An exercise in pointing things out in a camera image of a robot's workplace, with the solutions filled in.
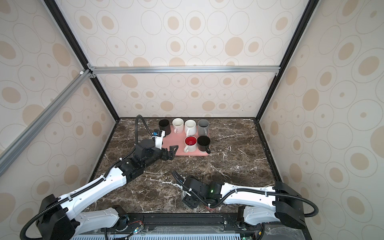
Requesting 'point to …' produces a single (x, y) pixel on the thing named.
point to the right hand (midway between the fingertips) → (188, 194)
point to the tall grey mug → (203, 127)
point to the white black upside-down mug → (203, 143)
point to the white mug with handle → (190, 127)
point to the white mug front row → (190, 142)
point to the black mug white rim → (164, 125)
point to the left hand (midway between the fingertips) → (174, 143)
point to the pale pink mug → (178, 123)
